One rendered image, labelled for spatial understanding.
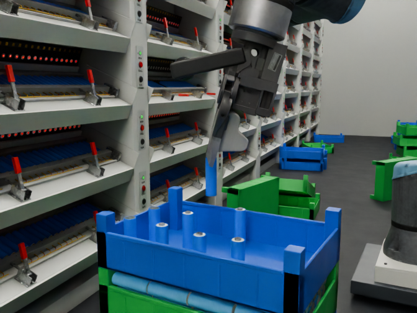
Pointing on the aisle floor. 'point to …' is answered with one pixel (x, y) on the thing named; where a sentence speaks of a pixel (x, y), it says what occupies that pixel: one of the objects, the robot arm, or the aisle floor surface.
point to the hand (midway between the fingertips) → (208, 156)
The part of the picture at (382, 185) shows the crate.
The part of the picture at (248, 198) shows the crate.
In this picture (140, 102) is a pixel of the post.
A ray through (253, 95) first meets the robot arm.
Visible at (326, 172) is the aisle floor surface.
